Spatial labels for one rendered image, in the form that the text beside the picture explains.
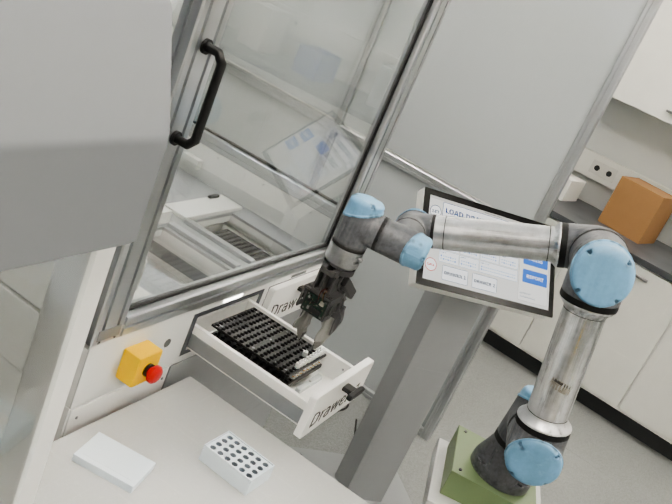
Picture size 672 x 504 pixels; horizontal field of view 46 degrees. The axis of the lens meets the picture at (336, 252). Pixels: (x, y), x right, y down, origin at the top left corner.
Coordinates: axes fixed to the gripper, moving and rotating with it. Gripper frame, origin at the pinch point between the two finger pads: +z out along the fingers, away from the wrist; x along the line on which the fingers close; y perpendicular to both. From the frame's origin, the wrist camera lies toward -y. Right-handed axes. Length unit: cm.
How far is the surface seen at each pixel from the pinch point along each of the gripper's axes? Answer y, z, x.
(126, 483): 47, 20, -4
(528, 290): -100, -4, 25
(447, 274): -78, -3, 4
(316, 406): 10.0, 7.1, 11.0
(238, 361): 9.5, 9.3, -9.6
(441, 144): -168, -20, -42
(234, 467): 28.5, 17.6, 6.8
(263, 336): -2.5, 7.5, -11.5
